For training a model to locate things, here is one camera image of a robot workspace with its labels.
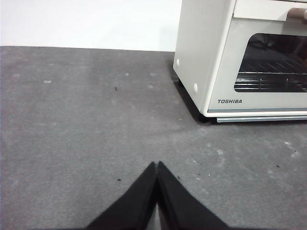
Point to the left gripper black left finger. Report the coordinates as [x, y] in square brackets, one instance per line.
[134, 206]

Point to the silver crumb tray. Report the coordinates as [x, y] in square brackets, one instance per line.
[261, 119]

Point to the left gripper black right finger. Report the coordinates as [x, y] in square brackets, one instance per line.
[182, 206]

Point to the cream Toshiba toaster oven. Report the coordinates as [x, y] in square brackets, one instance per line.
[199, 36]

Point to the metal heating element guard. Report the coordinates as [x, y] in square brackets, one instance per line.
[271, 83]

